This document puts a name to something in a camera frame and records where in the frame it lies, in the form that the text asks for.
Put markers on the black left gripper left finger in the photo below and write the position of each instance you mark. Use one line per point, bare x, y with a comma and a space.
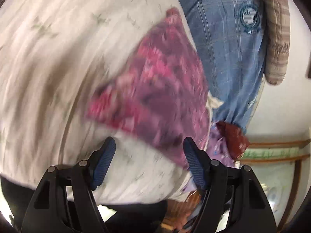
48, 210

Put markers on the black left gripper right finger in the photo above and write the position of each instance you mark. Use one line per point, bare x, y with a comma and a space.
222, 189

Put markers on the purple pink floral garment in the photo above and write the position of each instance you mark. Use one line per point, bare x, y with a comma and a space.
161, 96

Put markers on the lilac flower-print cloth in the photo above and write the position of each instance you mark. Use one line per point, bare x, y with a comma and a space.
217, 147

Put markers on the dark red plastic bag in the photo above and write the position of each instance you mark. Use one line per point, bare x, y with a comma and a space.
236, 141

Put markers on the cream leaf-print pillow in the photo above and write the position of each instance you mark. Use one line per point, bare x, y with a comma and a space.
54, 55

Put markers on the blue plaid bedsheet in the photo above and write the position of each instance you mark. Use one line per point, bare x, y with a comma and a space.
231, 42

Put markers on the brown striped blanket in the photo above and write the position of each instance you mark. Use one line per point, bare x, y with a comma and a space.
278, 29

